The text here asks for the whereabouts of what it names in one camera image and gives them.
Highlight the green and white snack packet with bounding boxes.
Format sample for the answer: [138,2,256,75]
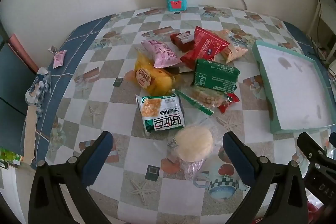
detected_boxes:
[136,93,185,133]

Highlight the red-brown wooden bar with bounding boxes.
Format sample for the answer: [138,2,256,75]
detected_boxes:
[8,34,40,73]

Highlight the white wooden furniture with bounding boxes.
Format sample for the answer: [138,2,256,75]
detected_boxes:
[307,0,336,64]

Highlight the dark green snack packet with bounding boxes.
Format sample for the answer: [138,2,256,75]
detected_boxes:
[193,58,240,93]

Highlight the dark red snack packet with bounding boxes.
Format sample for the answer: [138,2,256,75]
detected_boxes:
[170,31,196,53]

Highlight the orange snack packet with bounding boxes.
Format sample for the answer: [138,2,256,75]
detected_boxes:
[214,29,248,64]

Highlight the yellow snack packet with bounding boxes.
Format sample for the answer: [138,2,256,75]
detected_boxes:
[134,52,181,96]

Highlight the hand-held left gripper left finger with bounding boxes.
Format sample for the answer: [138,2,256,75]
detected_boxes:
[28,131,114,224]

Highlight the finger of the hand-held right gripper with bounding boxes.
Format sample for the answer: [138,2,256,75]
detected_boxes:
[297,132,328,169]

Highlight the small pink snack packet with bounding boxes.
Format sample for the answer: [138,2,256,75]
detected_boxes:
[52,50,67,69]

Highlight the green packets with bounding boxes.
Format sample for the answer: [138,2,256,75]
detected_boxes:
[0,148,22,169]

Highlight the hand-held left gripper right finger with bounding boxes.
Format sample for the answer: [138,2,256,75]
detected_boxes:
[223,131,307,224]

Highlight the clear biscuit packet green ends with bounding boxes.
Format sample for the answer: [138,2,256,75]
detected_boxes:
[175,86,223,116]

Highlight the crumpled blue white wrapper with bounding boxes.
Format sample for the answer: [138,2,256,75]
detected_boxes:
[25,68,51,116]

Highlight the bright red snack packet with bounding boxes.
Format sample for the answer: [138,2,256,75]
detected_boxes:
[180,26,230,70]

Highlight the teal tray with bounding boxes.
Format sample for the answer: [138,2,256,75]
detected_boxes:
[252,40,336,134]

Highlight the small red candy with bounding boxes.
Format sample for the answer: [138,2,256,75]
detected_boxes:
[218,93,240,113]

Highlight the round cake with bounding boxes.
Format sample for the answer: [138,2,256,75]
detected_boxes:
[154,115,218,180]

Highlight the checked printed tablecloth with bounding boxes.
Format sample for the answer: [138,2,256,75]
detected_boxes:
[21,5,336,224]

